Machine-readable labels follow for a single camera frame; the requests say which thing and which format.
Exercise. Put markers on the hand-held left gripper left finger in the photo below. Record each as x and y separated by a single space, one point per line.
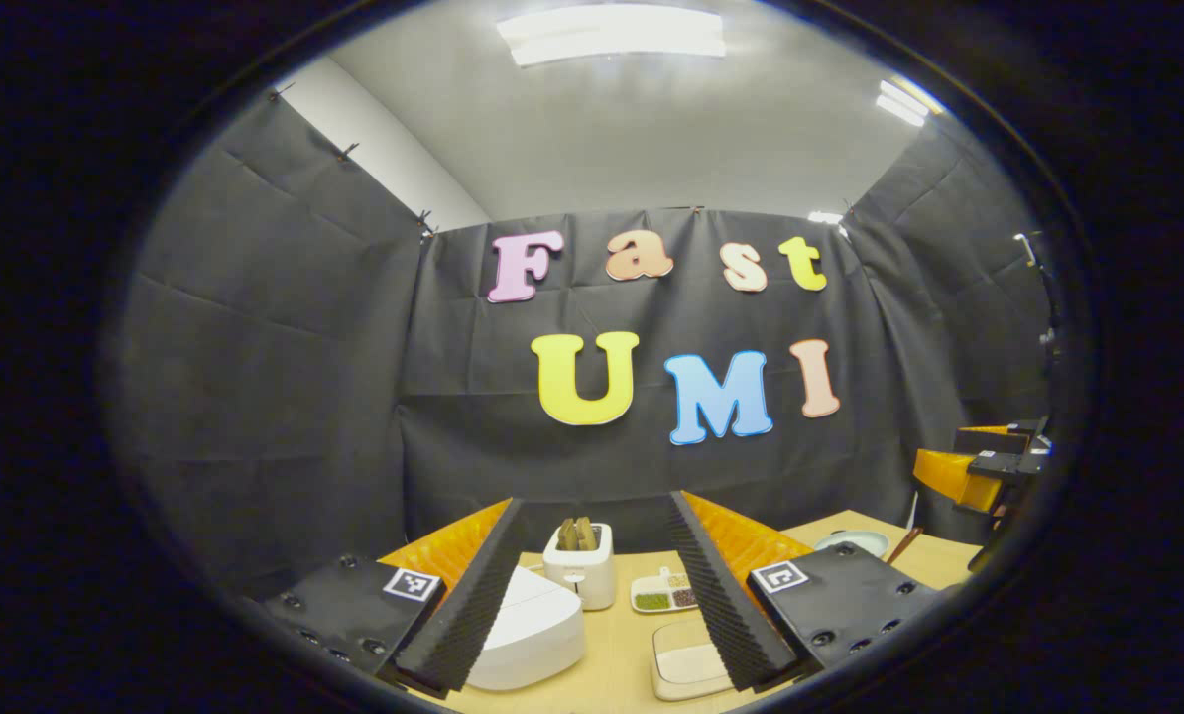
463 610

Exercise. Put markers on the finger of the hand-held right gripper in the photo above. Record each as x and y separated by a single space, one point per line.
954 478
984 436

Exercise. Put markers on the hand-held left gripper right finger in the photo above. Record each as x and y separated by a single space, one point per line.
721 615

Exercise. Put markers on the cream rice container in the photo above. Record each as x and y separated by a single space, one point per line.
686 664

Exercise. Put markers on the white rice cooker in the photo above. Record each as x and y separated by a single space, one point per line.
532 640

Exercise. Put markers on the brown wooden spoon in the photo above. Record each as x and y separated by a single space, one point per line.
904 545

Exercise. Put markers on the white divided grain dish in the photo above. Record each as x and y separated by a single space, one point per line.
656 595

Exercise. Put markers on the light green plate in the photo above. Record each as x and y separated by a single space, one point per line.
855 541

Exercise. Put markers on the white toaster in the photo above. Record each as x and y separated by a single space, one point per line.
582 580

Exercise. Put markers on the brown toast slice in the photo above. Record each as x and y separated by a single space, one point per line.
567 535
587 533

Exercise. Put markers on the small ceiling light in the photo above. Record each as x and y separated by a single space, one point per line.
909 101

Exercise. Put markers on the large ceiling light panel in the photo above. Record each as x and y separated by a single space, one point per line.
612 35

